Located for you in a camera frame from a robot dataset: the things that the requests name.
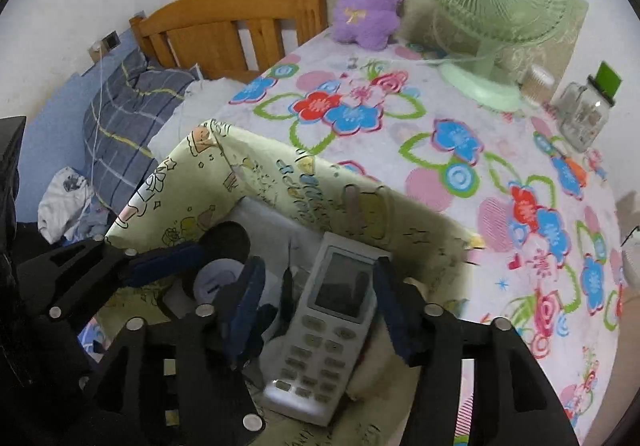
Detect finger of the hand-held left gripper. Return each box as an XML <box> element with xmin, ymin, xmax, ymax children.
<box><xmin>17</xmin><ymin>233</ymin><xmax>203</xmax><ymax>324</ymax></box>

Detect grey plaid bedding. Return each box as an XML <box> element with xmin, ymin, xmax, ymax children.
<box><xmin>82</xmin><ymin>48</ymin><xmax>201</xmax><ymax>212</ymax></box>

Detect white air conditioner remote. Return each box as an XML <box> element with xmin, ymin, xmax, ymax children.
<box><xmin>261</xmin><ymin>232</ymin><xmax>393</xmax><ymax>427</ymax></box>

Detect white cloth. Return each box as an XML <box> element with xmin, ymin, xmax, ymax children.
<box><xmin>149</xmin><ymin>78</ymin><xmax>248</xmax><ymax>159</ymax></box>

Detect white printed garment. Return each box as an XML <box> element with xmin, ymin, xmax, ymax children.
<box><xmin>37</xmin><ymin>167</ymin><xmax>96</xmax><ymax>244</ymax></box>

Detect white standing fan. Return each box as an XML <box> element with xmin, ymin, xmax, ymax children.
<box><xmin>615</xmin><ymin>193</ymin><xmax>640</xmax><ymax>287</ymax></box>

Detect white fan power cord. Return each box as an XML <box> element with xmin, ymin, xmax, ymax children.
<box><xmin>350</xmin><ymin>53</ymin><xmax>481</xmax><ymax>69</ymax></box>

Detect floral tablecloth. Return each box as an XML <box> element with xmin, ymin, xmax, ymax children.
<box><xmin>75</xmin><ymin>28</ymin><xmax>626</xmax><ymax>446</ymax></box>

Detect glass jar with green lid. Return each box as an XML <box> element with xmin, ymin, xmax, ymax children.
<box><xmin>552</xmin><ymin>61</ymin><xmax>626</xmax><ymax>153</ymax></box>

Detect orange-handled scissors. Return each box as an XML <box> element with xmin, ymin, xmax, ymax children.
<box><xmin>562</xmin><ymin>153</ymin><xmax>591</xmax><ymax>192</ymax></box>

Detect yellow printed fabric storage box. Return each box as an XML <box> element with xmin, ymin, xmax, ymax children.
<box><xmin>102</xmin><ymin>118</ymin><xmax>483</xmax><ymax>446</ymax></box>

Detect white charging cable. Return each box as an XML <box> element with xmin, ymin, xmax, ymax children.
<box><xmin>90</xmin><ymin>46</ymin><xmax>108</xmax><ymax>197</ymax></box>

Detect clear cotton swab container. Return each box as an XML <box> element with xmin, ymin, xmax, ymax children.
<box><xmin>520</xmin><ymin>65</ymin><xmax>555</xmax><ymax>104</ymax></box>

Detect wooden bed headboard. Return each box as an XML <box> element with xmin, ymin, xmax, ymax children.
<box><xmin>129</xmin><ymin>0</ymin><xmax>328</xmax><ymax>84</ymax></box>

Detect black round fuzzy object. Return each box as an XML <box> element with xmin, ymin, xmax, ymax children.
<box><xmin>181</xmin><ymin>221</ymin><xmax>252</xmax><ymax>304</ymax></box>

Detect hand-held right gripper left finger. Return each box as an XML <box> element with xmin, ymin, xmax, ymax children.
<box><xmin>85</xmin><ymin>256</ymin><xmax>268</xmax><ymax>446</ymax></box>

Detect white paper box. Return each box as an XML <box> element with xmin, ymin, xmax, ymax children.
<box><xmin>227</xmin><ymin>198</ymin><xmax>321</xmax><ymax>272</ymax></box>

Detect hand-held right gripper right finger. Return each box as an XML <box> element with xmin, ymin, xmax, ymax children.
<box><xmin>372</xmin><ymin>256</ymin><xmax>581</xmax><ymax>446</ymax></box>

